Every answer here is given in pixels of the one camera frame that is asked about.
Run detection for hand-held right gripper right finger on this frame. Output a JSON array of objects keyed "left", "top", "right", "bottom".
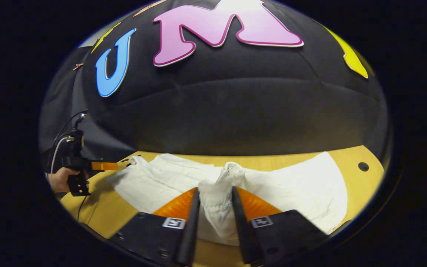
[{"left": 231, "top": 186, "right": 329, "bottom": 264}]

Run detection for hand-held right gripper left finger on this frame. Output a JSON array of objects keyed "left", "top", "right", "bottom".
[{"left": 109, "top": 187, "right": 201, "bottom": 267}]

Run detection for white jeans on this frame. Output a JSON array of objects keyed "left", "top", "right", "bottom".
[{"left": 106, "top": 151, "right": 348, "bottom": 246}]

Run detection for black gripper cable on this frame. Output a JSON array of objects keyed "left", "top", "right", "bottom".
[{"left": 52, "top": 110, "right": 88, "bottom": 149}]

